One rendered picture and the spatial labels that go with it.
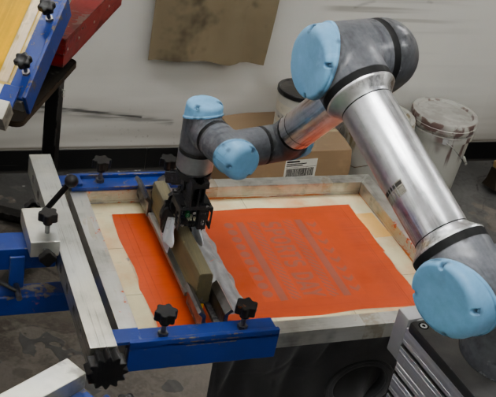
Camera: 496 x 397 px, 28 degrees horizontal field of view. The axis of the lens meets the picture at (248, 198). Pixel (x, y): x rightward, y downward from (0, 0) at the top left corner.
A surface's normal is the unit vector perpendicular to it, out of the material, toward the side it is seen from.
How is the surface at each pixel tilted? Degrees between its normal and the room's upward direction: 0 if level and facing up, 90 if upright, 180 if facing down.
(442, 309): 93
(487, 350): 72
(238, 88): 90
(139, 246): 0
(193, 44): 90
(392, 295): 0
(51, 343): 0
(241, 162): 90
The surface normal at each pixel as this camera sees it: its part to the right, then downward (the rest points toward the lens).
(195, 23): 0.60, 0.49
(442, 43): 0.33, 0.53
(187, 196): -0.93, 0.04
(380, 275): 0.17, -0.85
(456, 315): -0.77, 0.26
